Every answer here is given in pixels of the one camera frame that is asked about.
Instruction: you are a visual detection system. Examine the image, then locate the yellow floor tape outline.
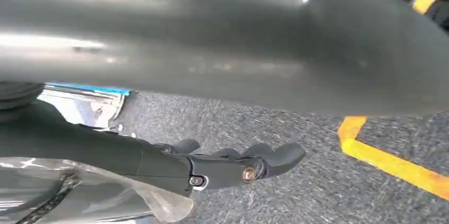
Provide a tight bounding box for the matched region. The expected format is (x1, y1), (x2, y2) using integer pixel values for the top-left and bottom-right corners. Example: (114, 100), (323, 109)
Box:
(337, 0), (449, 202)

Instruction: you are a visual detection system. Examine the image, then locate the shiny chrome metal base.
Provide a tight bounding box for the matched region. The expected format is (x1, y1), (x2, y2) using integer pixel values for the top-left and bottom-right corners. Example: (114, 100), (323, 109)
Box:
(38, 87), (131, 133)

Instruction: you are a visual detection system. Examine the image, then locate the blue metal shelf rack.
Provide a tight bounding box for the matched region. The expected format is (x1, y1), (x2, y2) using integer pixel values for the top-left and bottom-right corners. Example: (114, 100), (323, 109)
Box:
(46, 82), (133, 97)

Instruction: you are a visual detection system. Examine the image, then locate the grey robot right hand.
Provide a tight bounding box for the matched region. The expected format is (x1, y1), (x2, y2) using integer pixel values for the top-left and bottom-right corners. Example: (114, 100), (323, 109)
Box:
(0, 0), (449, 198)

